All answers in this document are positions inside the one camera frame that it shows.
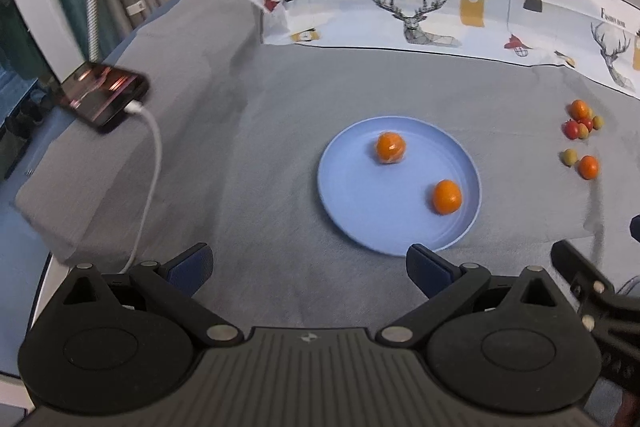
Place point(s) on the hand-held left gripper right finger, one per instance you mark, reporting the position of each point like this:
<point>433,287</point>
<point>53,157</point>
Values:
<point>429,271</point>

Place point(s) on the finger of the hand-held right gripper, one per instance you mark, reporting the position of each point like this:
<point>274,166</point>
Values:
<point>575,263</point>

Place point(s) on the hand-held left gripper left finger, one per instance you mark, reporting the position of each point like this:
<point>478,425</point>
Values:
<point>192,268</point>

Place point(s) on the blue round plate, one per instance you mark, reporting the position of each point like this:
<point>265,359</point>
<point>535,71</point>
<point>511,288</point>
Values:
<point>372,207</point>

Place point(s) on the orange mandarin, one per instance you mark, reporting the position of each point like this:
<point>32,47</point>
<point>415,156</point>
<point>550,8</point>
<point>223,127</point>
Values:
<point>446,197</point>
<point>390,147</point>
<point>588,167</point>
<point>580,108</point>

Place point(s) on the yellow-green jujube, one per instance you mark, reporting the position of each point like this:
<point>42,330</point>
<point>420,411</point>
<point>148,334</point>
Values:
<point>598,122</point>
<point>569,156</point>

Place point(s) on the red cherry tomato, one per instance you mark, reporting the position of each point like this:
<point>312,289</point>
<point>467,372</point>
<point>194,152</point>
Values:
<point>584,130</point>
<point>571,129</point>

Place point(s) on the grey blanket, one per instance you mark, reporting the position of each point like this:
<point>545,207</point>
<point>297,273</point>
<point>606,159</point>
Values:
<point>225,147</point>

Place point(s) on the black smartphone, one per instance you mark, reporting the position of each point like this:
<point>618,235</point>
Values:
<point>100,94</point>

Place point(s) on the deer print cloth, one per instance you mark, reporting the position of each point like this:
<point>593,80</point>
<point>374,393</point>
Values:
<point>450,2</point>

